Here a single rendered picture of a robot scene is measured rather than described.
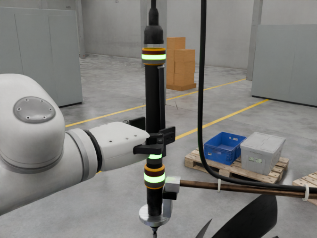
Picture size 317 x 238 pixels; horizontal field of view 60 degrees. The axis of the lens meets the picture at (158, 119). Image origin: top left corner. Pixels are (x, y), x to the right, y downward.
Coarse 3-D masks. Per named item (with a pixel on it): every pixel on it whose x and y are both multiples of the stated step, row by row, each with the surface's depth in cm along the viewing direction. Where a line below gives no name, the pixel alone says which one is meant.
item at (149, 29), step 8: (152, 8) 48; (152, 16) 48; (152, 24) 49; (144, 32) 49; (152, 32) 48; (160, 32) 49; (144, 40) 50; (152, 40) 49; (160, 40) 49; (152, 192) 58; (160, 192) 59; (152, 200) 59; (160, 200) 59; (152, 208) 60; (160, 208) 60
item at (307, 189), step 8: (152, 0) 48; (200, 24) 48; (200, 32) 48; (200, 40) 49; (200, 48) 49; (200, 56) 49; (200, 64) 50; (200, 72) 50; (200, 80) 51; (200, 88) 51; (200, 96) 52; (200, 104) 52; (200, 112) 52; (200, 120) 53; (200, 128) 53; (200, 136) 54; (200, 144) 54; (200, 152) 55; (208, 168) 56; (216, 176) 56; (224, 176) 56; (240, 184) 56; (248, 184) 55; (256, 184) 55; (264, 184) 55; (272, 184) 55; (280, 184) 55; (304, 184) 54; (304, 200) 54
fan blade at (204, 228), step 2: (210, 220) 106; (208, 222) 105; (206, 224) 103; (208, 224) 106; (204, 226) 102; (206, 226) 104; (208, 226) 109; (202, 228) 100; (204, 228) 103; (206, 228) 106; (200, 230) 98; (202, 230) 101; (204, 230) 105; (200, 232) 99; (202, 232) 102; (204, 232) 107; (198, 234) 97; (200, 234) 100; (202, 234) 104; (196, 236) 95; (198, 236) 97; (200, 236) 101; (202, 236) 106
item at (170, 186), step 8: (168, 176) 60; (168, 184) 57; (176, 184) 57; (168, 192) 58; (176, 192) 58; (168, 200) 58; (144, 208) 63; (168, 208) 59; (144, 216) 60; (152, 216) 60; (160, 216) 60; (168, 216) 60; (152, 224) 59; (160, 224) 59
